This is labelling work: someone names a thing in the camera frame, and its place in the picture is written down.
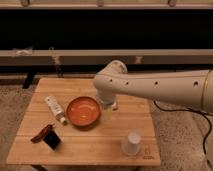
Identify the red brown strip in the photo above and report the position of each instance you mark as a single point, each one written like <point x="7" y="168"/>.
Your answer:
<point x="44" y="132"/>

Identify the grey rail beam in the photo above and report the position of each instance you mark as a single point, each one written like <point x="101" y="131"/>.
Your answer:
<point x="98" y="57"/>

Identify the orange bowl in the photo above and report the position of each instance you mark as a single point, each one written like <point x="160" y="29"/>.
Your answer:
<point x="83" y="111"/>

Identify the black box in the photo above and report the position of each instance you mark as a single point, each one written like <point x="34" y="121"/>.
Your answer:
<point x="52" y="140"/>

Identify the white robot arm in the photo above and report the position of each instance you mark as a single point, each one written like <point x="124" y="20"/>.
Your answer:
<point x="193" y="89"/>

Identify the white tube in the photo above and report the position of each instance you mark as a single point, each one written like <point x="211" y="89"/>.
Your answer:
<point x="56" y="109"/>

